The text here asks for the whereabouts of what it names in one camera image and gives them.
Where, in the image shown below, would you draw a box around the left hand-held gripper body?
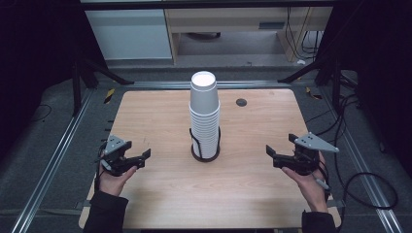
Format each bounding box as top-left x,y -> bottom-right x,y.
99,135 -> 138,178

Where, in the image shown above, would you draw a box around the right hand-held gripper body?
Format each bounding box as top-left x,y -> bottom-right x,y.
281,131 -> 340,177

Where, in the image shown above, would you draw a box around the black wire cup holder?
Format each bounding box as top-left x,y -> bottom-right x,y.
189,126 -> 223,163

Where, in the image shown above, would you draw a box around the stack of white cups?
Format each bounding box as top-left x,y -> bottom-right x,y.
189,102 -> 222,159

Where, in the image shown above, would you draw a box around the person's left hand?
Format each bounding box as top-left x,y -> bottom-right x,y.
98,164 -> 139,198

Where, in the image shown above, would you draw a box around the person's right hand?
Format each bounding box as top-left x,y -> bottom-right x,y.
280,151 -> 330,214

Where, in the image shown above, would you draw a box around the yellow black tape strip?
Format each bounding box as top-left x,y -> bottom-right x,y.
304,85 -> 324,101
103,87 -> 117,105

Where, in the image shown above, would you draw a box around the black metal stand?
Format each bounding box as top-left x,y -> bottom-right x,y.
277,57 -> 358,113
71,57 -> 136,117

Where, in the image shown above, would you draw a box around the white cabinet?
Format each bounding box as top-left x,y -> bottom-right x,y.
84,8 -> 173,61

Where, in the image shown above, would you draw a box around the light wooden desk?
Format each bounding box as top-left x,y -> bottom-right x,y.
163,6 -> 334,64

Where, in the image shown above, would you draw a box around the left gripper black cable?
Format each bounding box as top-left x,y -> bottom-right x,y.
93,141 -> 109,192

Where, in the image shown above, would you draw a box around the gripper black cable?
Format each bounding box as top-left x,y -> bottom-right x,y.
311,161 -> 332,202
93,141 -> 109,192

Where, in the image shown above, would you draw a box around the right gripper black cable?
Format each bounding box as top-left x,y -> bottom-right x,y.
311,161 -> 332,202

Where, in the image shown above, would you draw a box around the black looped floor cable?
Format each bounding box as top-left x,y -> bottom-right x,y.
333,92 -> 399,233

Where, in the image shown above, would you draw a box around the grey table bracket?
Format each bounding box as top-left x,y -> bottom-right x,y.
326,199 -> 346,209
74,199 -> 93,211

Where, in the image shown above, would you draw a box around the long metal floor rail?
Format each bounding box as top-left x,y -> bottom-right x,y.
318,86 -> 405,233
10,88 -> 95,233

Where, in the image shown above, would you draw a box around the thin black floor cable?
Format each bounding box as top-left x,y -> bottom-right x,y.
29,103 -> 53,123

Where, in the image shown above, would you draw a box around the hanging black desk cables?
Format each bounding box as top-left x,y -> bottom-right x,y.
286,6 -> 326,61

